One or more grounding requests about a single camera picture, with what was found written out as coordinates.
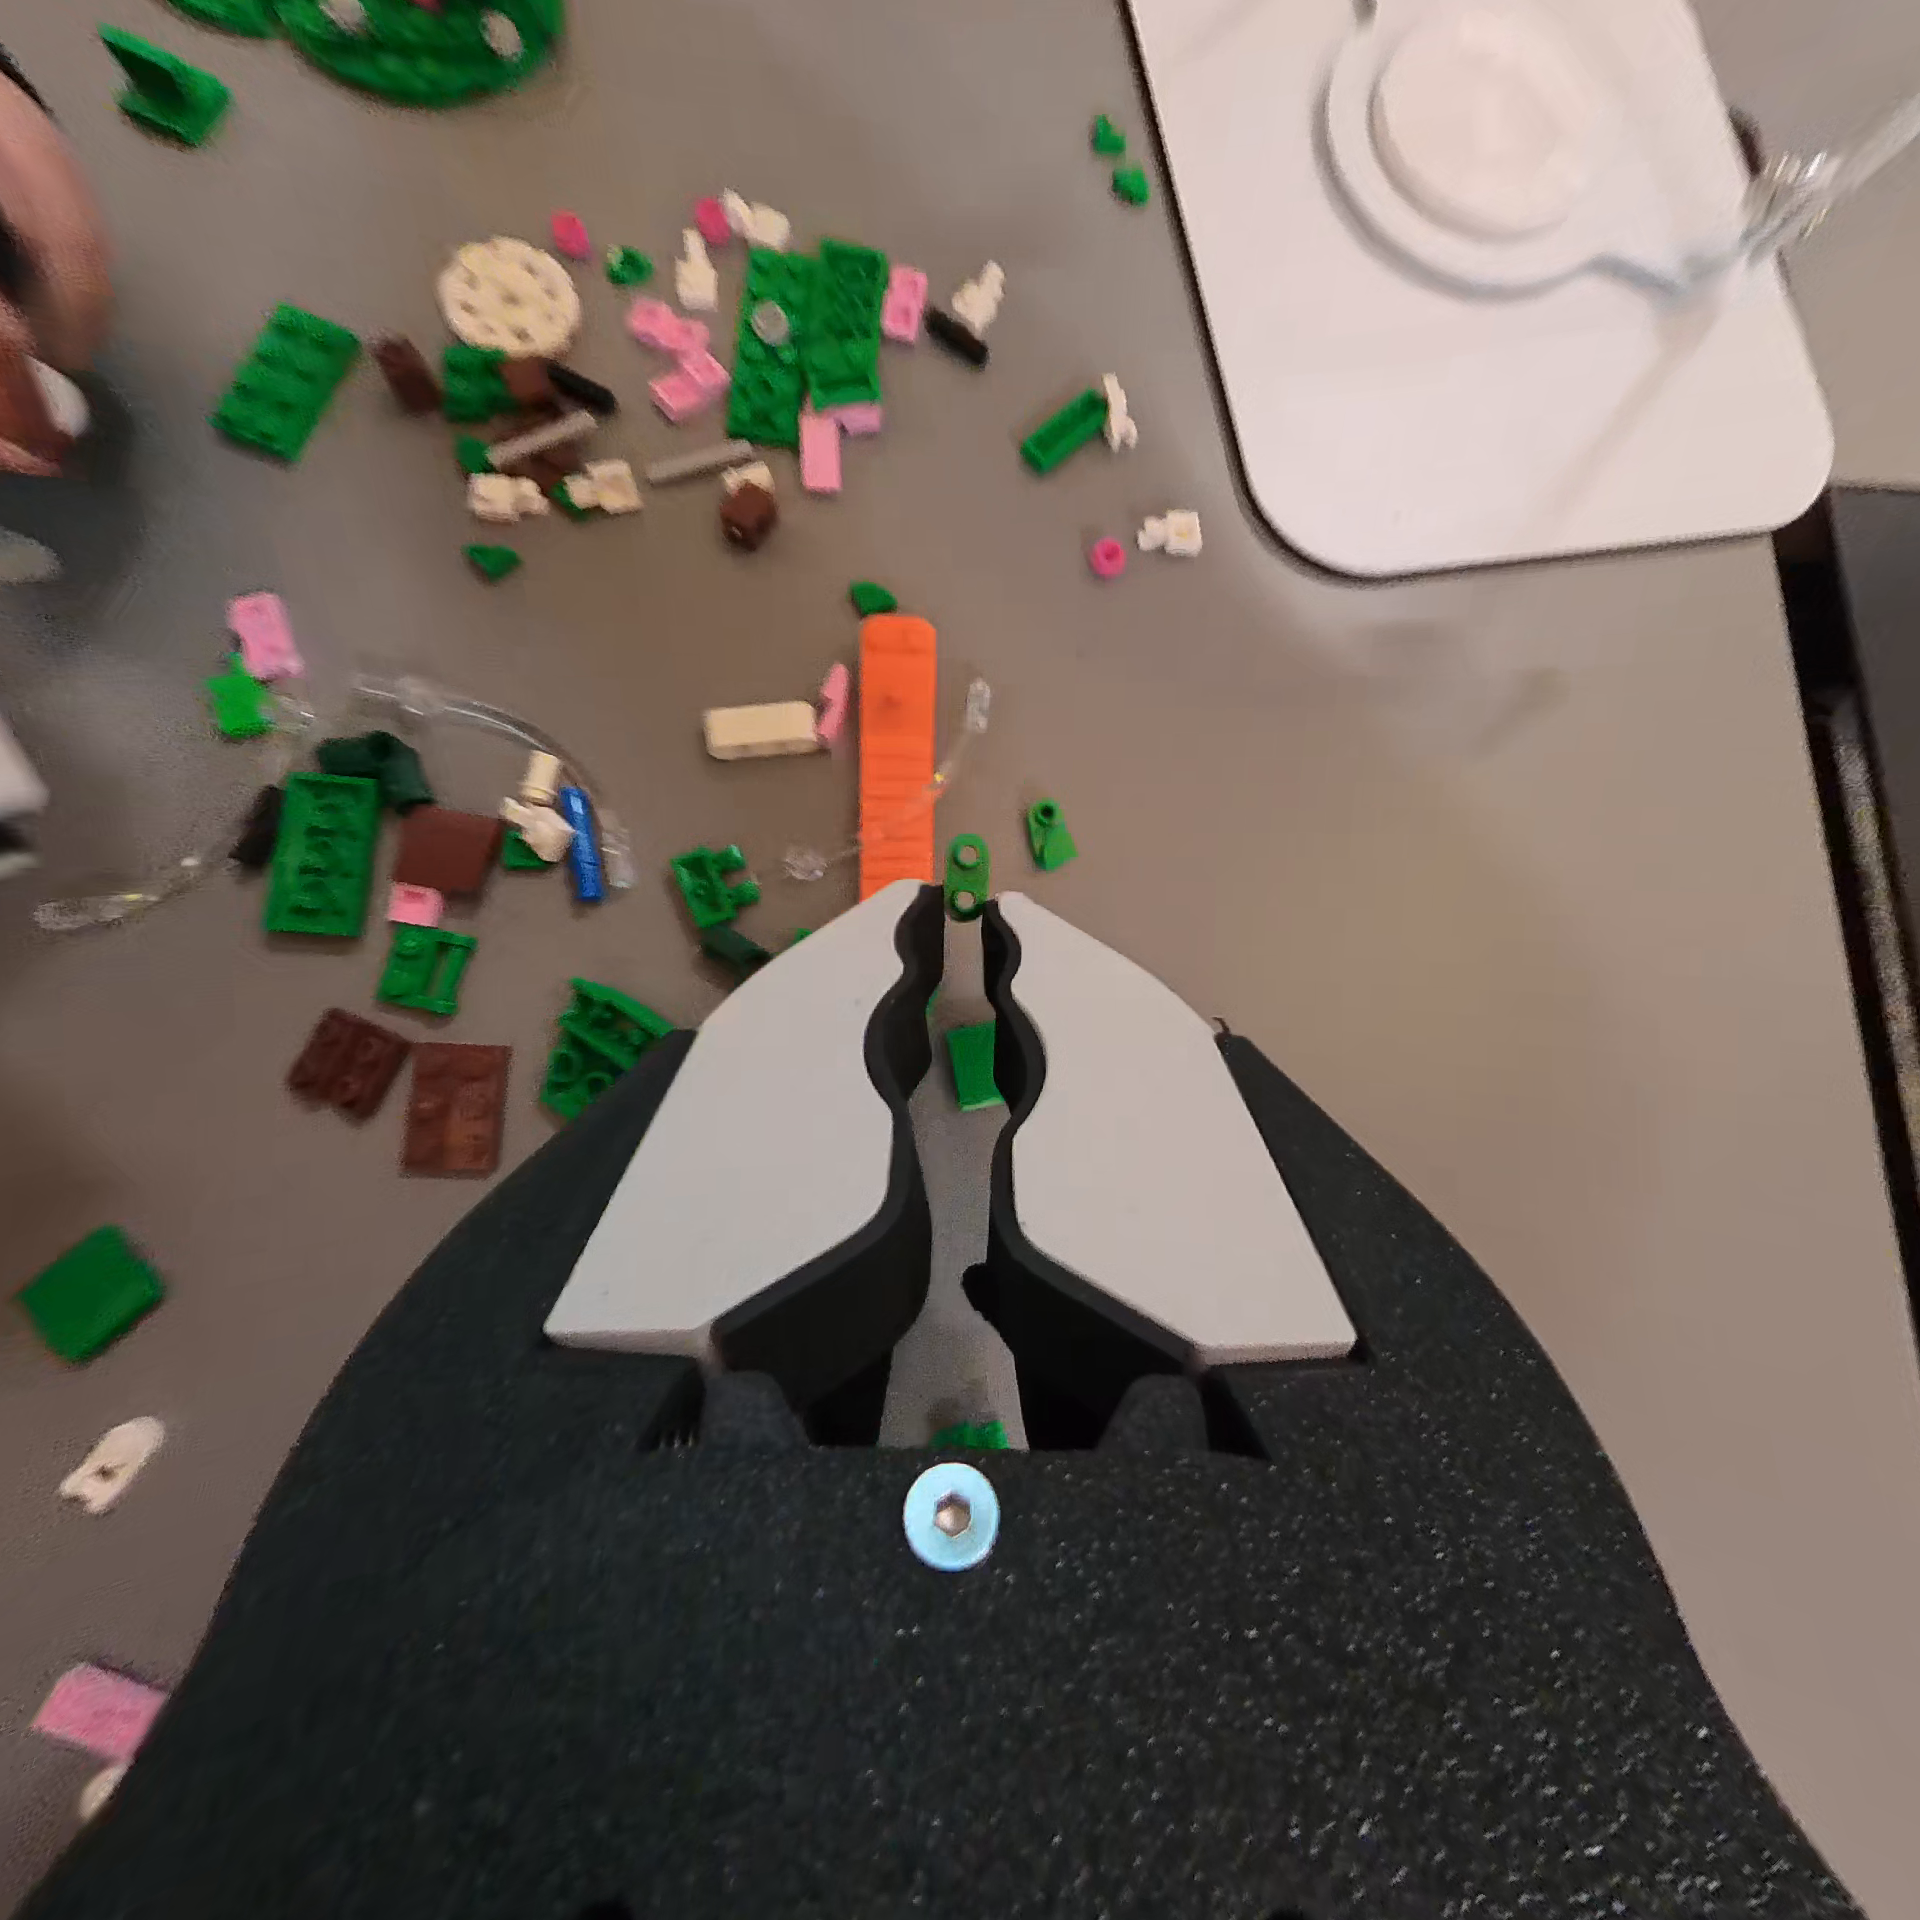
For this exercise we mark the long green lego plate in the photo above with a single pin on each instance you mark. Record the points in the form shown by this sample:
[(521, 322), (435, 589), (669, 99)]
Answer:
[(772, 352), (849, 322)]

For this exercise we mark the white round lego plate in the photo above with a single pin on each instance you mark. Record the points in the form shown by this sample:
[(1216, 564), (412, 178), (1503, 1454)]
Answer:
[(509, 289)]

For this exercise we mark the wooden book stand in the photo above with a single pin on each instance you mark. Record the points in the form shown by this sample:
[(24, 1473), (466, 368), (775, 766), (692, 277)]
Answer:
[(1499, 376)]

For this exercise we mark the brown curved lego slope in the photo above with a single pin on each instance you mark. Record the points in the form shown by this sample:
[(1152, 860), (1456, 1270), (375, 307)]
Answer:
[(450, 851)]

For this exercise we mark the white lego clip piece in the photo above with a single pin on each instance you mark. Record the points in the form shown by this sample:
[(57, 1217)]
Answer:
[(113, 1464)]

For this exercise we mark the person's left hand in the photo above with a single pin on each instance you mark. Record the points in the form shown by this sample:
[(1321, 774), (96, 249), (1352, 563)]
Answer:
[(59, 180)]

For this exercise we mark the blue lego bar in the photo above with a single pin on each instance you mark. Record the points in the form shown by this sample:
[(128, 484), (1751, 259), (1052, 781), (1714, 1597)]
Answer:
[(581, 848)]

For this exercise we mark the black rectangular desk panel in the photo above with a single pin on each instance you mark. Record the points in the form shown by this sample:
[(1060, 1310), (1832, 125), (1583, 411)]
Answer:
[(1874, 629)]

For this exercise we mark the pink lego plate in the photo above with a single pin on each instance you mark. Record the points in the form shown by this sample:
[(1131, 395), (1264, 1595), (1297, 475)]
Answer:
[(98, 1709)]

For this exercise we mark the scattered green and brown bricks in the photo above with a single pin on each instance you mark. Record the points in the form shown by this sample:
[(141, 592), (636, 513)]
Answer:
[(667, 322)]

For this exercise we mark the green open lego frame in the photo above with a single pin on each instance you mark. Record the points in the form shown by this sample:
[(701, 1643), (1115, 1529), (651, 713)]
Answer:
[(425, 966)]

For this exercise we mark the transparent curved plastic piece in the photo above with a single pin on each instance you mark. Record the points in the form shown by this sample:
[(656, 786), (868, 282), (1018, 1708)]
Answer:
[(435, 698)]

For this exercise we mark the round green lego model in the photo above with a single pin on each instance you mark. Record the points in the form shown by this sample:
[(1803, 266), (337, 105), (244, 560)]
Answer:
[(421, 44)]

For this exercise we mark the small green holed lego plate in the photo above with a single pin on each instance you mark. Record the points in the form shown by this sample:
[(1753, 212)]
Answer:
[(967, 857)]

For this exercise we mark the small green lego slope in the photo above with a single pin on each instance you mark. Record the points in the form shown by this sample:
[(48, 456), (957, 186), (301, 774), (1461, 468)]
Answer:
[(975, 1067)]

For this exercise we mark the green curved slope lego piece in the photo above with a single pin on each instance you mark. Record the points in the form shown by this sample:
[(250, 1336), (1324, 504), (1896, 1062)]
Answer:
[(164, 89), (89, 1291)]

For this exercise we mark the brown lego plate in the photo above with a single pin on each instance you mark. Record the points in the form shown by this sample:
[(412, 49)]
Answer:
[(347, 1061), (456, 1106)]

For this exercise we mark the narrow green lego plate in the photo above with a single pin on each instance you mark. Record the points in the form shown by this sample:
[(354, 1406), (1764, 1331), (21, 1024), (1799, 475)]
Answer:
[(1066, 432)]

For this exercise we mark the orange brick separator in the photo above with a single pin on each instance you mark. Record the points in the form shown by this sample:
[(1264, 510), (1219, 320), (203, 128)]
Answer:
[(896, 721)]

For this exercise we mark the white lego beam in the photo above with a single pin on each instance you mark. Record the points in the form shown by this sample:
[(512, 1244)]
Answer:
[(761, 729)]

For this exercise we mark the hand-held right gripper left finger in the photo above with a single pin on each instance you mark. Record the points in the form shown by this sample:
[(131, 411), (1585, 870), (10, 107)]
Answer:
[(733, 1171)]

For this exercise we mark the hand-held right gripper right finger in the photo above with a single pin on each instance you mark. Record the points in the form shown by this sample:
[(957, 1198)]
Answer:
[(1170, 1171)]

